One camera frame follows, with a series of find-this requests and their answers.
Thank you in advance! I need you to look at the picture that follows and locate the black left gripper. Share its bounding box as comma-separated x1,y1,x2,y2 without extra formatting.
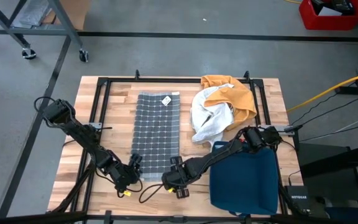
105,152,144,195

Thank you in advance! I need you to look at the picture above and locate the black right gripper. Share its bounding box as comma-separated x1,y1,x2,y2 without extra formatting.
161,156,202,200

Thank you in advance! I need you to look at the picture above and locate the grey checked towel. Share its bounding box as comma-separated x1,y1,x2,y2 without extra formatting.
130,90,181,182

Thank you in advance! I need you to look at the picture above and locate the white striped towel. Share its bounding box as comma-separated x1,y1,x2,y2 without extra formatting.
189,83,236,147

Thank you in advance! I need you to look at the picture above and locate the orange towel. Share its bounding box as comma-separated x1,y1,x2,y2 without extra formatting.
200,75,258,132

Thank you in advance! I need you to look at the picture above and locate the blue fabric bin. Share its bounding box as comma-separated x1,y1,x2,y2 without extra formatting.
209,140,280,217

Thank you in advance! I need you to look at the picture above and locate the black side table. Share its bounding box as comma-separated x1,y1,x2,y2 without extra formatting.
296,65,358,224

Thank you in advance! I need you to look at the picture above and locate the brown cardboard box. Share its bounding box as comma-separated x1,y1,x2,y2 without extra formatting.
42,0,91,31

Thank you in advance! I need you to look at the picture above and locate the grey metal wheeled cart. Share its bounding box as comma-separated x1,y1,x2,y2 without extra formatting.
0,0,90,63

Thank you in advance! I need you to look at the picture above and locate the grey plastic bag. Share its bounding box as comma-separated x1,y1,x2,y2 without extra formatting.
11,0,55,29

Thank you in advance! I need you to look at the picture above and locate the red plastic bin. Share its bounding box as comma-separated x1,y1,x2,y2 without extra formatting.
298,0,358,31

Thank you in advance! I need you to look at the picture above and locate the black electronic device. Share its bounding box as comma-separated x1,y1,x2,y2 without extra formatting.
310,0,356,16

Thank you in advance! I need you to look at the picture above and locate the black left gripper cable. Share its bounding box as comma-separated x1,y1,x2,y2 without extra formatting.
116,178,145,200

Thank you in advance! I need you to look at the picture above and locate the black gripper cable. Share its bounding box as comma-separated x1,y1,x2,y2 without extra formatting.
138,183,168,204
116,178,145,200

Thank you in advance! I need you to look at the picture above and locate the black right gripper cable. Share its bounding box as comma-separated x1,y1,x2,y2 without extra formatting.
138,183,168,204

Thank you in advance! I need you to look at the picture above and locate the black metal table frame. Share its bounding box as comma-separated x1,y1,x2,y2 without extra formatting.
45,69,291,224

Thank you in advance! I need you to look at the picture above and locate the black Netgear network switch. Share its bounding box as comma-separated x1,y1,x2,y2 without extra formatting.
285,185,311,215

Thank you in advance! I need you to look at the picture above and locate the black power cable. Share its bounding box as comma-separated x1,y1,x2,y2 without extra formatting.
300,123,358,142
291,95,358,125

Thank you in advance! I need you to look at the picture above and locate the yellow cable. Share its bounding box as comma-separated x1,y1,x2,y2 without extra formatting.
286,68,358,113

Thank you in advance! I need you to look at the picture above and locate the white cable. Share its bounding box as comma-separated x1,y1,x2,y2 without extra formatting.
333,115,358,134

